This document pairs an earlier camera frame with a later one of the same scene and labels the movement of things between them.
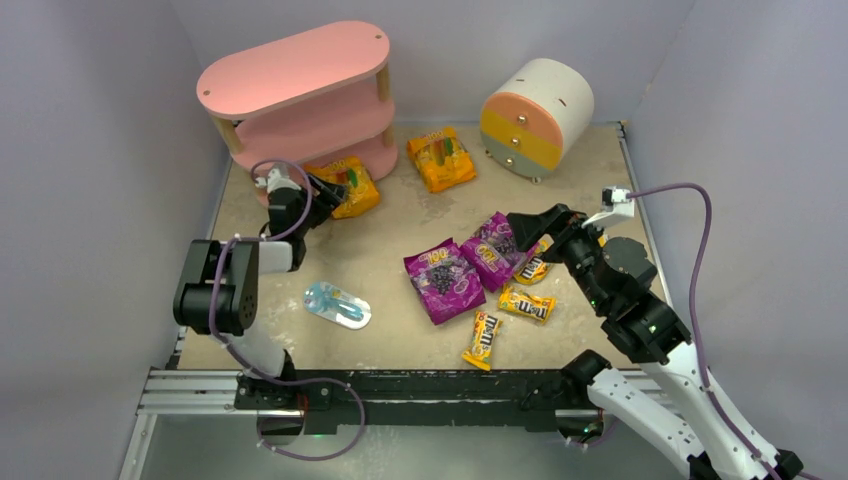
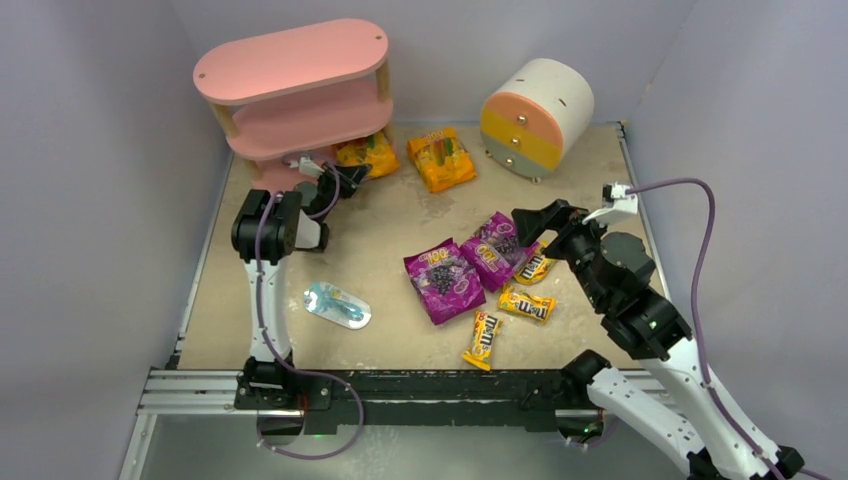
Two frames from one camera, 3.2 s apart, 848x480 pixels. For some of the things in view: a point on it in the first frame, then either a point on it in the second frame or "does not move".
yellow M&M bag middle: x=533 y=306 does not move
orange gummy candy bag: x=442 y=159 does not move
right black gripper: x=565 y=230 does not move
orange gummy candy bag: x=361 y=192 → x=376 y=150
